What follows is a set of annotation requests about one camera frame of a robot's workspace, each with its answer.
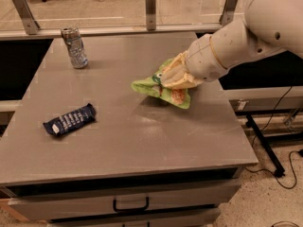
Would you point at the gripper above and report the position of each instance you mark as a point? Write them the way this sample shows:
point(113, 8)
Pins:
point(202, 60)

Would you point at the green rice chip bag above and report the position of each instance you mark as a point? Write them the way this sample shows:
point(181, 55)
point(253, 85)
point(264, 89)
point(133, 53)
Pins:
point(152, 86)

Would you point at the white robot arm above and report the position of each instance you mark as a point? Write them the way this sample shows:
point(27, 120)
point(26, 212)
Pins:
point(268, 27)

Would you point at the dark blue rxbar wrapper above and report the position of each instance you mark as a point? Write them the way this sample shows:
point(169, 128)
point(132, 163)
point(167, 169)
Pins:
point(71, 121)

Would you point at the silver drink can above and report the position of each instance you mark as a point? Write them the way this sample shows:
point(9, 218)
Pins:
point(75, 48)

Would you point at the black metal stand leg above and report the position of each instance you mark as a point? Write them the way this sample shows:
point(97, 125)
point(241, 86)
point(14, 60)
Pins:
point(279, 172)

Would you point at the grey lower drawer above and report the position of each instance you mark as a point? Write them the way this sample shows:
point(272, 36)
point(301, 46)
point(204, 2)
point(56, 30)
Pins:
point(185, 218)

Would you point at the grey drawer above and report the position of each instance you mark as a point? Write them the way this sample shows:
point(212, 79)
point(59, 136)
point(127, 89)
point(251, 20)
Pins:
point(185, 218)
point(99, 202)

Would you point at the grey upper drawer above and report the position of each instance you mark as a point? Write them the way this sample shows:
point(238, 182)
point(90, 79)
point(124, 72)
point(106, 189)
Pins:
point(99, 202)

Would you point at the right metal rail bracket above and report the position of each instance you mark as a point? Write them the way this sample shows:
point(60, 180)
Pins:
point(228, 12)

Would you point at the metal rail bracket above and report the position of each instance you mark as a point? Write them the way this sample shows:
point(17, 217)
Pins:
point(228, 12)
point(150, 6)
point(30, 25)

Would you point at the middle metal rail bracket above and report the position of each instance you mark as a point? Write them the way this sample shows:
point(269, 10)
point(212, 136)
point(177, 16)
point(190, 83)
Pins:
point(150, 6)

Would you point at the black drawer handle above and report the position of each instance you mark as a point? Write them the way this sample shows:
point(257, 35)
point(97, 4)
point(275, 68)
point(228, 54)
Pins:
point(129, 206)

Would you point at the left metal rail bracket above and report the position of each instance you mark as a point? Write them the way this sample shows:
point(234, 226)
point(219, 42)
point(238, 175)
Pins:
point(30, 25)

